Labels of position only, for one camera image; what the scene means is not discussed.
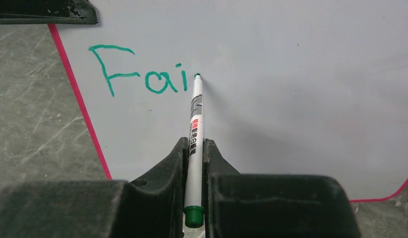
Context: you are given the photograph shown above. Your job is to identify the white green whiteboard marker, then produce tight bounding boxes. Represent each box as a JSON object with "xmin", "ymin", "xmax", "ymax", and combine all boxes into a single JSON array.
[{"xmin": 184, "ymin": 73, "xmax": 204, "ymax": 228}]

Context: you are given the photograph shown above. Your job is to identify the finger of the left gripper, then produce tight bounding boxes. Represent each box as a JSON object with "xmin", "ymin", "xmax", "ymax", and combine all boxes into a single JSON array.
[{"xmin": 0, "ymin": 0, "xmax": 98, "ymax": 25}]

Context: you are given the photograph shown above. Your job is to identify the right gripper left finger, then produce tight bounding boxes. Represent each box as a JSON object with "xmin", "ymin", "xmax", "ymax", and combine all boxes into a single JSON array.
[{"xmin": 0, "ymin": 137, "xmax": 188, "ymax": 238}]

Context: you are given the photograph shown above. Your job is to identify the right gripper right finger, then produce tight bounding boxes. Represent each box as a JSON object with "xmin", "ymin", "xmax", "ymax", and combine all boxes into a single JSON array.
[{"xmin": 204, "ymin": 139, "xmax": 361, "ymax": 238}]

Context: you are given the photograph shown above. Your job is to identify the pink-framed whiteboard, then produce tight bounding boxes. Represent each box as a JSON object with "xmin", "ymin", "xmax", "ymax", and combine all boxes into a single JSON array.
[{"xmin": 50, "ymin": 0, "xmax": 408, "ymax": 201}]

